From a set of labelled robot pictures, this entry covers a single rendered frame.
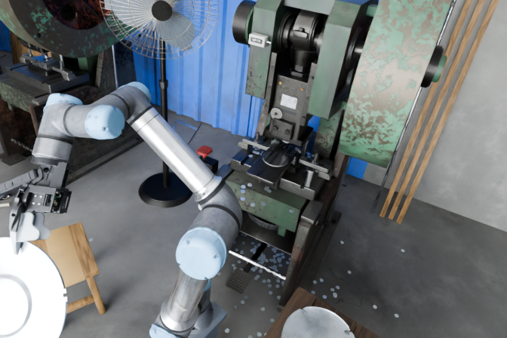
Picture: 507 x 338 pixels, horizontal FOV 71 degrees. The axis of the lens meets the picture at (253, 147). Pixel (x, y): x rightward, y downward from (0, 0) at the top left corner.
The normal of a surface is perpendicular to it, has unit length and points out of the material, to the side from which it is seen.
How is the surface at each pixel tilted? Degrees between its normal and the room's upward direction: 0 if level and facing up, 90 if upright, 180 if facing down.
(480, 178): 90
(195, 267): 83
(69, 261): 0
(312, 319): 0
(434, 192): 90
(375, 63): 80
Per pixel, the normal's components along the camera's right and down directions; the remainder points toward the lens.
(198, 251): -0.26, 0.39
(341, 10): -0.24, -0.28
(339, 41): -0.45, 0.43
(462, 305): 0.11, -0.84
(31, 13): 0.87, 0.34
